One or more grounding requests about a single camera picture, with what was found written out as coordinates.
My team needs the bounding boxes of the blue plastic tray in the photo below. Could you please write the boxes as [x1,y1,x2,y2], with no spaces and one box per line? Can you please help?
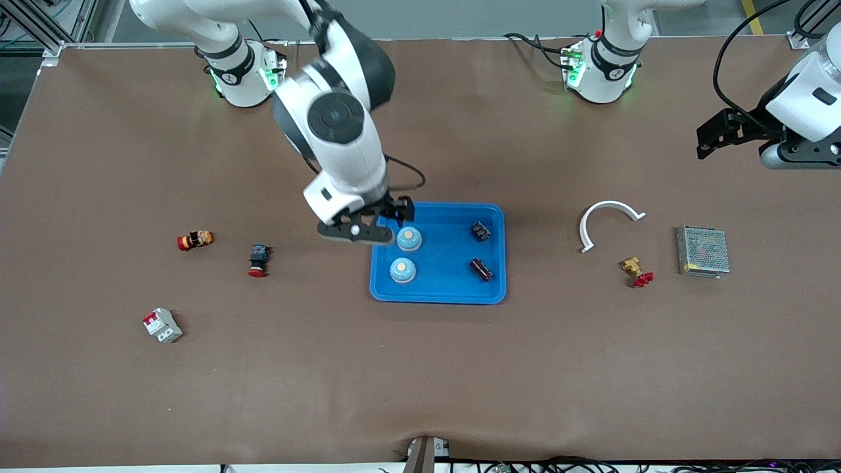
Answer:
[369,201,507,305]

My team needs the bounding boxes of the metal mesh power supply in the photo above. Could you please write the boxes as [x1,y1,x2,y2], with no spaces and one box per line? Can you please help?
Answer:
[675,223,731,279]

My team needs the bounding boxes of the white curved plastic piece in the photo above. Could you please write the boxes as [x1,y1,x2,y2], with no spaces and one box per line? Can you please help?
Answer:
[579,200,647,254]

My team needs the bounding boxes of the red orange push button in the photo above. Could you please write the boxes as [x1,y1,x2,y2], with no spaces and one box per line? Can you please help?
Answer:
[176,230,214,252]

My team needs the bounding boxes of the white red circuit breaker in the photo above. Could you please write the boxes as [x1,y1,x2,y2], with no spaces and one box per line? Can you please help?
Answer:
[143,307,183,344]

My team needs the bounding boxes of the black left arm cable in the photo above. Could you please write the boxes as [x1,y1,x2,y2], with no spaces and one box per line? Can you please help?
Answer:
[713,0,841,124]

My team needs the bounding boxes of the aluminium frame profile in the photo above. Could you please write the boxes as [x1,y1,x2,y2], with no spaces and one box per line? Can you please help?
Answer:
[0,0,99,60]
[787,0,841,50]

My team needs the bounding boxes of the brass valve red handle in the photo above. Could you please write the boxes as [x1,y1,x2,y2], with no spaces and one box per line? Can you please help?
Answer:
[622,256,656,288]

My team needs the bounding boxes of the black left base cables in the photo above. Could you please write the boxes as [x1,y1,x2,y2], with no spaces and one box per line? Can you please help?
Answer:
[503,32,579,70]

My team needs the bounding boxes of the grey metal table bracket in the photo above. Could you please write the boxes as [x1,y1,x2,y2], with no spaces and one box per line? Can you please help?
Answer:
[403,436,451,473]

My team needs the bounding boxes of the black cable bundle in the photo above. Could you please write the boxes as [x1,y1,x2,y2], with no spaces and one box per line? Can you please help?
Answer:
[447,455,841,473]

